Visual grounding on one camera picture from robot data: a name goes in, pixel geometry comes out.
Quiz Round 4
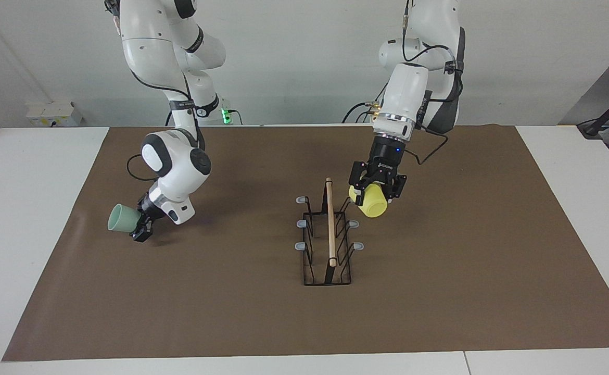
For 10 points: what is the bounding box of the pale green plastic cup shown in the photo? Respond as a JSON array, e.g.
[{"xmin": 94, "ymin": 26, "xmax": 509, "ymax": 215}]
[{"xmin": 108, "ymin": 204, "xmax": 144, "ymax": 233}]

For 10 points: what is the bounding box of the yellow plastic cup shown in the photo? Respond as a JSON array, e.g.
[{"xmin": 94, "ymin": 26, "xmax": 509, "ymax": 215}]
[{"xmin": 349, "ymin": 183, "xmax": 388, "ymax": 218}]

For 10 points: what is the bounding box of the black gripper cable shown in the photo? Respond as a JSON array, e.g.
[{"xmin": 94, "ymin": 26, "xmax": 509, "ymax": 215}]
[
  {"xmin": 126, "ymin": 68, "xmax": 204, "ymax": 183},
  {"xmin": 402, "ymin": 0, "xmax": 464, "ymax": 166}
]

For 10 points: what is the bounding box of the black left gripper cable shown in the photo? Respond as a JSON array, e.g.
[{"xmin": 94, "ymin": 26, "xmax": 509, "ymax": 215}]
[{"xmin": 402, "ymin": 0, "xmax": 464, "ymax": 166}]

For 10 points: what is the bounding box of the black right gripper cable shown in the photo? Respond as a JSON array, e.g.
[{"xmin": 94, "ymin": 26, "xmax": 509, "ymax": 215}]
[{"xmin": 126, "ymin": 68, "xmax": 204, "ymax": 183}]

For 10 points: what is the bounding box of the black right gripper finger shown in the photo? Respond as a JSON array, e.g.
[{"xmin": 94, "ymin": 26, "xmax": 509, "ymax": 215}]
[{"xmin": 130, "ymin": 214, "xmax": 154, "ymax": 243}]

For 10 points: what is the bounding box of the brown table mat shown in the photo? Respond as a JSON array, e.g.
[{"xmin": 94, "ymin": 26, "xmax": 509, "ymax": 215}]
[{"xmin": 2, "ymin": 125, "xmax": 609, "ymax": 362}]

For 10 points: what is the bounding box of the white power box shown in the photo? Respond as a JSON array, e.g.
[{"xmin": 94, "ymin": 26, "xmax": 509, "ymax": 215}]
[{"xmin": 26, "ymin": 101, "xmax": 84, "ymax": 127}]

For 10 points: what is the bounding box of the black wire cup rack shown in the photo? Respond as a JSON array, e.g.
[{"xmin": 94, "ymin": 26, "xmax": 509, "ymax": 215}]
[{"xmin": 295, "ymin": 177, "xmax": 365, "ymax": 286}]

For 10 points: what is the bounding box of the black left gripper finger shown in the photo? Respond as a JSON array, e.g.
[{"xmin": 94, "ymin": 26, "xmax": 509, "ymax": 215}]
[
  {"xmin": 385, "ymin": 176, "xmax": 408, "ymax": 201},
  {"xmin": 349, "ymin": 161, "xmax": 375, "ymax": 206}
]

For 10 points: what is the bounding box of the black stand with pole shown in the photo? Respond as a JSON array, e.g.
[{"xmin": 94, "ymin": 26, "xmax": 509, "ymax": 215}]
[{"xmin": 577, "ymin": 82, "xmax": 609, "ymax": 140}]

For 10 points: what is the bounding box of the black arm base cable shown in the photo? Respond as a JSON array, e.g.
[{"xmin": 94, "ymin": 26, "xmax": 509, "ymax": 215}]
[{"xmin": 342, "ymin": 81, "xmax": 391, "ymax": 124}]

